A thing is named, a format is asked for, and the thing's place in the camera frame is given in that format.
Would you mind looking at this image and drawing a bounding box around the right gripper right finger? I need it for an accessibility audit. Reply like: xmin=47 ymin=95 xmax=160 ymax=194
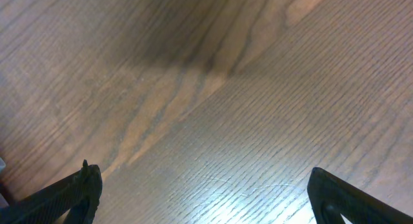
xmin=307 ymin=167 xmax=412 ymax=224

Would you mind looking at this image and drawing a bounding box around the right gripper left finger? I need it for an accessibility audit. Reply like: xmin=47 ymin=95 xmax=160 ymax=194
xmin=1 ymin=160 xmax=103 ymax=224

